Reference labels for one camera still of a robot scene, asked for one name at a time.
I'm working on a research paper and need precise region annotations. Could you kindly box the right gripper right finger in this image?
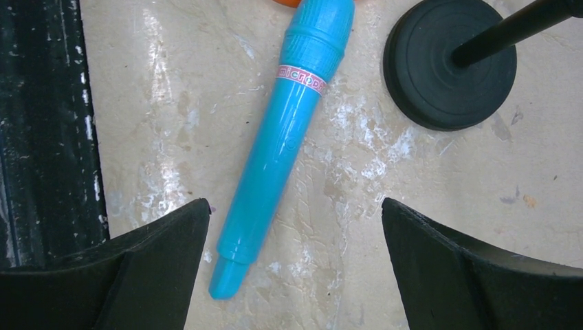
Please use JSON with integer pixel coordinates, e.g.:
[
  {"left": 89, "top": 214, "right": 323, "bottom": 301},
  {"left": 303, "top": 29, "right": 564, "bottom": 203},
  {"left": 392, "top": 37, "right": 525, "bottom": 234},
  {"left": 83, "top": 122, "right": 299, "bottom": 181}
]
[{"left": 382, "top": 198, "right": 582, "bottom": 329}]

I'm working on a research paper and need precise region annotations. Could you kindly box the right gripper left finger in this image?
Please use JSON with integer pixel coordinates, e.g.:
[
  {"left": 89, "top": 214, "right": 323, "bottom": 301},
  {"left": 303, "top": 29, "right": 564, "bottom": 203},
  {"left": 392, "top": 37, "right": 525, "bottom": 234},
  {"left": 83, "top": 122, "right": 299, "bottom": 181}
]
[{"left": 1, "top": 198, "right": 211, "bottom": 329}]

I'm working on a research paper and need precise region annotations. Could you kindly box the black mic stand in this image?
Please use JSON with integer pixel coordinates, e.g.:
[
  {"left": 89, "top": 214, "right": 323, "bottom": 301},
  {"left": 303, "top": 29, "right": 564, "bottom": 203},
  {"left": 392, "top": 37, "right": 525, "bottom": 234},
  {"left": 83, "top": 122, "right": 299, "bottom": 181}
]
[{"left": 382, "top": 0, "right": 582, "bottom": 131}]

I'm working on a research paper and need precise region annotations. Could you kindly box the blue toy microphone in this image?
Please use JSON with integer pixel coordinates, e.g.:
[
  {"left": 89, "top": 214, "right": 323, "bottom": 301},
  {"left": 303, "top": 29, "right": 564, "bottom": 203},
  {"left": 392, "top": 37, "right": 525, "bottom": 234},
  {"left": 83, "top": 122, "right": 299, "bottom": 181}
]
[{"left": 208, "top": 0, "right": 355, "bottom": 300}]

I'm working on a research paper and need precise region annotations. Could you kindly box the orange curved toy track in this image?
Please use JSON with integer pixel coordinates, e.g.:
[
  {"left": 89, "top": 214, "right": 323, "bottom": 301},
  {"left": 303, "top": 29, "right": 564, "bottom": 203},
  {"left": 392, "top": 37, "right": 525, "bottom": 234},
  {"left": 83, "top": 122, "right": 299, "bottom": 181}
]
[{"left": 274, "top": 0, "right": 301, "bottom": 8}]

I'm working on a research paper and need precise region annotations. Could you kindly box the black base frame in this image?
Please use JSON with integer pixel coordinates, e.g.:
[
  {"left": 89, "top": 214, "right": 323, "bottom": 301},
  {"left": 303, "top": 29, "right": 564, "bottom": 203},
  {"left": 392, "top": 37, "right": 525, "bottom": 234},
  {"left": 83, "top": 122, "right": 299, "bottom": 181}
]
[{"left": 1, "top": 1, "right": 109, "bottom": 268}]

